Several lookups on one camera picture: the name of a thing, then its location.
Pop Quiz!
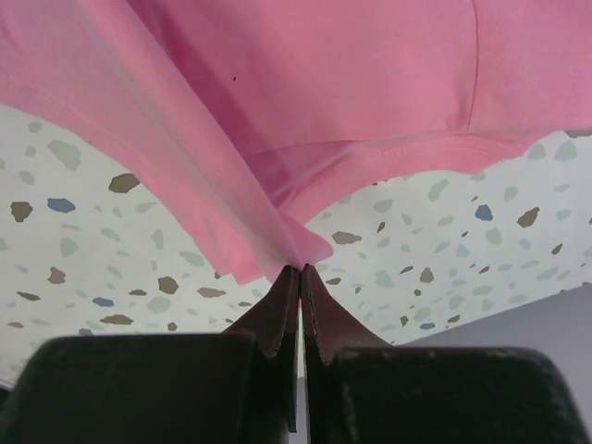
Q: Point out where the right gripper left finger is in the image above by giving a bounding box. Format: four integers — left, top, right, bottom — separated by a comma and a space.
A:
1, 267, 300, 443

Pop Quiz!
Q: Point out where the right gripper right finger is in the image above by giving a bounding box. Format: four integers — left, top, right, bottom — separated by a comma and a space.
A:
301, 266, 591, 443

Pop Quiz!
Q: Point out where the pink t-shirt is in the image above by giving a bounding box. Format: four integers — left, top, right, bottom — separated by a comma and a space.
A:
1, 1, 591, 283

